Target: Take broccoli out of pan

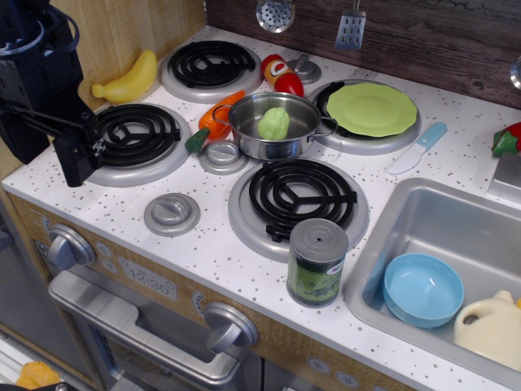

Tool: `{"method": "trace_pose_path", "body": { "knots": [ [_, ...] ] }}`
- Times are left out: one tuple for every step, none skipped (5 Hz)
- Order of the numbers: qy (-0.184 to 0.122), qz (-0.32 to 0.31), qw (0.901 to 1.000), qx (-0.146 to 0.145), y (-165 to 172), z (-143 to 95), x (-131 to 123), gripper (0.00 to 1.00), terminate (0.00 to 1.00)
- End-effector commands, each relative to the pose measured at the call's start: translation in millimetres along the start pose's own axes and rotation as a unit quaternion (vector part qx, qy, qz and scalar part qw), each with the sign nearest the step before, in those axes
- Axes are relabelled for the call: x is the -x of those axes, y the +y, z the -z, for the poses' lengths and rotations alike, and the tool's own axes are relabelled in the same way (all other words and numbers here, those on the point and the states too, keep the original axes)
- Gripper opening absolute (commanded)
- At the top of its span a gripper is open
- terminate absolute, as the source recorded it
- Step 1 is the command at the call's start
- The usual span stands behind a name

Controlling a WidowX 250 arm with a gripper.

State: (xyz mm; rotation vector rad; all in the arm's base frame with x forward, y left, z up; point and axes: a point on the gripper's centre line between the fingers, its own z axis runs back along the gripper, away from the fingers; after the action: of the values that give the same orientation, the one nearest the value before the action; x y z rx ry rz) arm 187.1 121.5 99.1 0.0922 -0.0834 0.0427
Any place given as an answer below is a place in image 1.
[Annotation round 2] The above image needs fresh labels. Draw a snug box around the red toy pepper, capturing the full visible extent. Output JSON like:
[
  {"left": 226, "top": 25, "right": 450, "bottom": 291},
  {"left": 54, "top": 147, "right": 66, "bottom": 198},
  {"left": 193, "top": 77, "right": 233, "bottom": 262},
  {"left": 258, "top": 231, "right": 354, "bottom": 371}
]
[{"left": 491, "top": 122, "right": 521, "bottom": 156}]

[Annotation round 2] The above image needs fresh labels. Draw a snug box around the hanging metal ladle edge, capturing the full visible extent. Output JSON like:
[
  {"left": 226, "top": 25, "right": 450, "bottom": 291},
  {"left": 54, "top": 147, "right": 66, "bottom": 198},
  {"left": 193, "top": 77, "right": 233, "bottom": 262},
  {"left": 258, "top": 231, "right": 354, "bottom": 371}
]
[{"left": 510, "top": 57, "right": 521, "bottom": 90}]

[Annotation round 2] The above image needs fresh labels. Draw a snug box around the grey stove top knob back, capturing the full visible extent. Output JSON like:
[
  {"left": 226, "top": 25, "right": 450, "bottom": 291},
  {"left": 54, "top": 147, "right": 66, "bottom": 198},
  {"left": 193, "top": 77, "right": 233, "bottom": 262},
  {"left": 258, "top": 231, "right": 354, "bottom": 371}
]
[{"left": 288, "top": 54, "right": 322, "bottom": 85}]

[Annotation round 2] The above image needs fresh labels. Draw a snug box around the silver oven door handle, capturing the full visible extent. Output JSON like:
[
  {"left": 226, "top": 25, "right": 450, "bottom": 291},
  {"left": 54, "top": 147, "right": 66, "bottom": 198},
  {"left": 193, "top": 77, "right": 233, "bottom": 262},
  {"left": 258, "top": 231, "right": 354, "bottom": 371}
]
[{"left": 49, "top": 272, "right": 240, "bottom": 390}]

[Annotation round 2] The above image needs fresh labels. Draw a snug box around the light green toy broccoli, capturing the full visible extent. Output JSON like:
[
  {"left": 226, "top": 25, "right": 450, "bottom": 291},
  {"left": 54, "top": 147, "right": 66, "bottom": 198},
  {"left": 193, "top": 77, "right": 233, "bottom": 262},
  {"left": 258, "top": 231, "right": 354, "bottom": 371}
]
[{"left": 257, "top": 108, "right": 290, "bottom": 141}]

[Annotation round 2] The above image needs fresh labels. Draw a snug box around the yellow toy banana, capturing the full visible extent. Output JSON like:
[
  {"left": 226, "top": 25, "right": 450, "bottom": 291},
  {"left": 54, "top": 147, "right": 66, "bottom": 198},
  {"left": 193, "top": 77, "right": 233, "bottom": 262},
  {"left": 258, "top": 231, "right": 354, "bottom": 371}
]
[{"left": 91, "top": 50, "right": 158, "bottom": 104}]

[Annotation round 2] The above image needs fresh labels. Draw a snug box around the green labelled toy can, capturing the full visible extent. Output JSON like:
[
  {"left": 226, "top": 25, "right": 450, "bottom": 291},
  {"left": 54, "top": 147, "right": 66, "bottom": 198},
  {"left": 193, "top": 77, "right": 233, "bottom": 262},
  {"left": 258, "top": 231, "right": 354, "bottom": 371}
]
[{"left": 287, "top": 218, "right": 348, "bottom": 307}]

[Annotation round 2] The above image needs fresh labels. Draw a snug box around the oven dial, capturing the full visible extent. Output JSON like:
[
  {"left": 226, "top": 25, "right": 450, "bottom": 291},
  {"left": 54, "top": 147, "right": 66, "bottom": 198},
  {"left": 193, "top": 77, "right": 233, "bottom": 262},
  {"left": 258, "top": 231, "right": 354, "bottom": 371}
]
[
  {"left": 204, "top": 301, "right": 259, "bottom": 354},
  {"left": 48, "top": 224, "right": 96, "bottom": 270}
]

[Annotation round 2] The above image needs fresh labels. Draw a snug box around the green plastic plate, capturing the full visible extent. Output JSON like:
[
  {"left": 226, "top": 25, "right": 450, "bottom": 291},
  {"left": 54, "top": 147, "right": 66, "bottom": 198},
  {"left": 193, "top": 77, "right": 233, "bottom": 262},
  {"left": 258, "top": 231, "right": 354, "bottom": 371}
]
[{"left": 326, "top": 82, "right": 418, "bottom": 138}]

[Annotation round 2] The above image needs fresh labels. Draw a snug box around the red toy ketchup bottle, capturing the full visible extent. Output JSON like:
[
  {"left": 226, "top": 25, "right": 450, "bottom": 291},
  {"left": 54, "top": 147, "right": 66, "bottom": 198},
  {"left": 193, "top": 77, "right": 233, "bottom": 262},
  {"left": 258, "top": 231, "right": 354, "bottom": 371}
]
[{"left": 260, "top": 54, "right": 304, "bottom": 97}]

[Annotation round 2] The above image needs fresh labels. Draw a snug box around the orange toy carrot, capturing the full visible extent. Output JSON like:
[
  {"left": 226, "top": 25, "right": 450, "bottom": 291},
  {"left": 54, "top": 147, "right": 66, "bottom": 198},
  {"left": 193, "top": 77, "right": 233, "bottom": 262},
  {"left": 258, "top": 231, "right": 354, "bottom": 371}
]
[{"left": 185, "top": 90, "right": 246, "bottom": 153}]

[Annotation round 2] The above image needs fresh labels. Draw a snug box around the grey stove knob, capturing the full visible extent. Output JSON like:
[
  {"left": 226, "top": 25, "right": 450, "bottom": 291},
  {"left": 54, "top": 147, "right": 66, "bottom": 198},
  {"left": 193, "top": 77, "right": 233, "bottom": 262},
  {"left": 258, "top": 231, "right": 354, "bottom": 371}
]
[
  {"left": 199, "top": 140, "right": 249, "bottom": 175},
  {"left": 144, "top": 193, "right": 201, "bottom": 237},
  {"left": 288, "top": 54, "right": 322, "bottom": 85}
]

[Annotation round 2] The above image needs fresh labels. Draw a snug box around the left oven dial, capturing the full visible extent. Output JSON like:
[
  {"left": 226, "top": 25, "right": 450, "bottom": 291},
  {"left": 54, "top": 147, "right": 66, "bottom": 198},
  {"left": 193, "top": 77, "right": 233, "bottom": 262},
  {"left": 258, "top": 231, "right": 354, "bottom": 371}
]
[{"left": 48, "top": 224, "right": 96, "bottom": 270}]

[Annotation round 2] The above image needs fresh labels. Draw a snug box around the front right stove burner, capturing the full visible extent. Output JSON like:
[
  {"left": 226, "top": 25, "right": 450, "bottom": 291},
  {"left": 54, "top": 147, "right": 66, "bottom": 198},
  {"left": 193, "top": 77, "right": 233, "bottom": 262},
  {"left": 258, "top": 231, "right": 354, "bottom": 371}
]
[{"left": 228, "top": 158, "right": 370, "bottom": 262}]

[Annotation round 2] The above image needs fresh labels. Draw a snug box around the grey stove top knob front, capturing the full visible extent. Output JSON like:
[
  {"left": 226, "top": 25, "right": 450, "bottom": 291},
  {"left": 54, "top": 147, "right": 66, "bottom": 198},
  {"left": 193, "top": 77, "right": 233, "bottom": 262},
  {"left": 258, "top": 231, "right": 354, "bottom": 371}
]
[{"left": 144, "top": 193, "right": 201, "bottom": 237}]

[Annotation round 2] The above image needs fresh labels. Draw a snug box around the right oven dial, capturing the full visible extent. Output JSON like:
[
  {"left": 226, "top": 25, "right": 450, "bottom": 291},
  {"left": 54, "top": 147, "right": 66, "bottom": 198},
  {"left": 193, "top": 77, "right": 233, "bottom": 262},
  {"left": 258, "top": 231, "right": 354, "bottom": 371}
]
[{"left": 204, "top": 301, "right": 259, "bottom": 354}]

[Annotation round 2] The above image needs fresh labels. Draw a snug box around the small steel pan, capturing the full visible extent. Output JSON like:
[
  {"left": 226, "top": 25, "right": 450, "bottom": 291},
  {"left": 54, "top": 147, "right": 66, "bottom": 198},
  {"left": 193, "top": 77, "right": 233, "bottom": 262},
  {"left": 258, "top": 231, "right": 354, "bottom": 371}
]
[{"left": 212, "top": 92, "right": 339, "bottom": 160}]

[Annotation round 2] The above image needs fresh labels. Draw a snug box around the grey stove top knob middle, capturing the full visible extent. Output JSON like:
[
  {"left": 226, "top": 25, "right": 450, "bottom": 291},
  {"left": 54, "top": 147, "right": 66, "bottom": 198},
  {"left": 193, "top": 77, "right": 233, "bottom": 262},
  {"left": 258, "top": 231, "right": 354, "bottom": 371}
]
[{"left": 199, "top": 140, "right": 249, "bottom": 175}]

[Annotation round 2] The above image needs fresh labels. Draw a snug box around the silver toy sink basin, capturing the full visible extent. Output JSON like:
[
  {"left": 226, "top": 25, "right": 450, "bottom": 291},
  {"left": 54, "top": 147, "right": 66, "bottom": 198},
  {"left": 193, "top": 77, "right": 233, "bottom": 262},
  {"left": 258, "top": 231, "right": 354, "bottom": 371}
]
[{"left": 344, "top": 178, "right": 520, "bottom": 390}]

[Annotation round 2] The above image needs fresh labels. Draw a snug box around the blue plastic bowl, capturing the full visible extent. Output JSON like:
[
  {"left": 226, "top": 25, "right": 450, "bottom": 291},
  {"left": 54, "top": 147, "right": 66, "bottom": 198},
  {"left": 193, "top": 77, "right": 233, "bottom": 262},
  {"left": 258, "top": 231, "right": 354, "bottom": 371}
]
[{"left": 383, "top": 253, "right": 465, "bottom": 328}]

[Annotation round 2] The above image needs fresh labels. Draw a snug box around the back left stove burner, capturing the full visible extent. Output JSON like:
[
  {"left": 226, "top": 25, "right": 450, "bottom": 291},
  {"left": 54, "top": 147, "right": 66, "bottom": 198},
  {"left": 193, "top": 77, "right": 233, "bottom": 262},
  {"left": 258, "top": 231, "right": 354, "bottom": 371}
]
[{"left": 160, "top": 41, "right": 263, "bottom": 103}]

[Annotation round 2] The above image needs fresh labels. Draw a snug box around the front left stove burner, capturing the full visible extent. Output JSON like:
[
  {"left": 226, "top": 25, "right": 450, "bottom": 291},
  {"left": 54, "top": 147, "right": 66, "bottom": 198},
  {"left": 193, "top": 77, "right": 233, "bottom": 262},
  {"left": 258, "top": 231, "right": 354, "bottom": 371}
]
[{"left": 88, "top": 103, "right": 191, "bottom": 187}]

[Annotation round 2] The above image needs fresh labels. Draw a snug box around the cream toy jug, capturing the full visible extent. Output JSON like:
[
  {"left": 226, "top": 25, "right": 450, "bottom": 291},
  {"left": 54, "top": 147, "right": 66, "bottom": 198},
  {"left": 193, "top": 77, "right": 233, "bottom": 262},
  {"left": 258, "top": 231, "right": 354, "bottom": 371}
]
[{"left": 453, "top": 290, "right": 520, "bottom": 371}]

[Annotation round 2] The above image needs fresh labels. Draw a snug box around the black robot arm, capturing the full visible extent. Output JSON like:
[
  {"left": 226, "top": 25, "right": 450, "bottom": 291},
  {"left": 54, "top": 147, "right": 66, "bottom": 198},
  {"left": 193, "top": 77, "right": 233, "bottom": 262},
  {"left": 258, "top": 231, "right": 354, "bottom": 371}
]
[{"left": 1, "top": 1, "right": 104, "bottom": 187}]

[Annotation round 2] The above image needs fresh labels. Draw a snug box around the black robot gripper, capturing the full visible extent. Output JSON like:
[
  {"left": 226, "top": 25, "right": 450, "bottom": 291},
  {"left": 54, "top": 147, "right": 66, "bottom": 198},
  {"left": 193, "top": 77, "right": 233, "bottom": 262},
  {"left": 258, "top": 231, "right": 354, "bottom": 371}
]
[{"left": 1, "top": 60, "right": 103, "bottom": 187}]

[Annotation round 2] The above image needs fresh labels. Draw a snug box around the hanging metal spatula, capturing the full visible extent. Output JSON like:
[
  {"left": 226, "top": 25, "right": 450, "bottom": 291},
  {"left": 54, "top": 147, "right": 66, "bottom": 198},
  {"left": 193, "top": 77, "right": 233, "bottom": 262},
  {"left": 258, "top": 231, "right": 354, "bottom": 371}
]
[{"left": 335, "top": 1, "right": 366, "bottom": 50}]

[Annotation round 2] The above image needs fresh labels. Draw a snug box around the orange object bottom corner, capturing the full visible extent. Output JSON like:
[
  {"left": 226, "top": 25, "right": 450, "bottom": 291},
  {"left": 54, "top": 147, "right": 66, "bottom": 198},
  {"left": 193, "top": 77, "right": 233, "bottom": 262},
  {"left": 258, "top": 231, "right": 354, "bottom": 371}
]
[{"left": 15, "top": 362, "right": 61, "bottom": 390}]

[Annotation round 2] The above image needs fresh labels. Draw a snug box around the hanging metal strainer spoon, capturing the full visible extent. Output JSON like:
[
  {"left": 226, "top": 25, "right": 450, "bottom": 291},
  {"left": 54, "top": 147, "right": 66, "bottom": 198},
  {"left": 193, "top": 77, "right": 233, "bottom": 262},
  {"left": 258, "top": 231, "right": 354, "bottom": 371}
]
[{"left": 256, "top": 0, "right": 296, "bottom": 33}]

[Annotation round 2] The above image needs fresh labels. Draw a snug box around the blue handled toy knife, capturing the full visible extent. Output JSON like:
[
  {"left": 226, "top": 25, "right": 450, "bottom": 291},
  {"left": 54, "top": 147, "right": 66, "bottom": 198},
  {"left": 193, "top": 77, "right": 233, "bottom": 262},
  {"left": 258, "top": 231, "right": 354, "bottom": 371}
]
[{"left": 387, "top": 122, "right": 448, "bottom": 175}]

